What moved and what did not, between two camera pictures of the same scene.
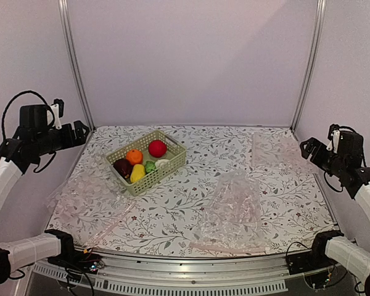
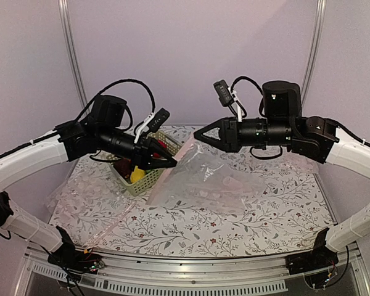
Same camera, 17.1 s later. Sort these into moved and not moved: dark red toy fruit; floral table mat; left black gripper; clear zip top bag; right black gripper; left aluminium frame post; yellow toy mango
Moved: left black gripper; clear zip top bag; right black gripper
Not moved: dark red toy fruit; left aluminium frame post; yellow toy mango; floral table mat
